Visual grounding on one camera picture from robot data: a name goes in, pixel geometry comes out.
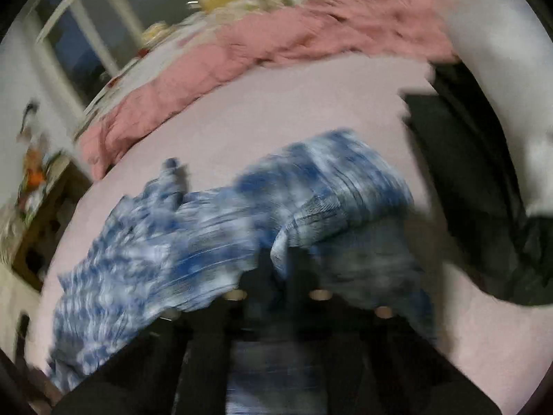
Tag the window with white frame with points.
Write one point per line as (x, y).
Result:
(77, 39)

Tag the wooden desk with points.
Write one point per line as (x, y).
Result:
(47, 212)

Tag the wall hanging ornament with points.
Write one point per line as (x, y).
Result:
(30, 116)

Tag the black garment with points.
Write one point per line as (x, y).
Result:
(466, 173)

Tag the orange toy clutter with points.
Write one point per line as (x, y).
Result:
(33, 168)

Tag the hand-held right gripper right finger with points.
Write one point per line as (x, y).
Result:
(300, 276)

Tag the blue plaid shirt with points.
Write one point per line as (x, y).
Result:
(194, 233)

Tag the pink quilted blanket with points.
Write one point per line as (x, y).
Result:
(259, 39)

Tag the white pillow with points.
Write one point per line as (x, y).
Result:
(497, 52)

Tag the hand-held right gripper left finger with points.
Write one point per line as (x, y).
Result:
(259, 276)

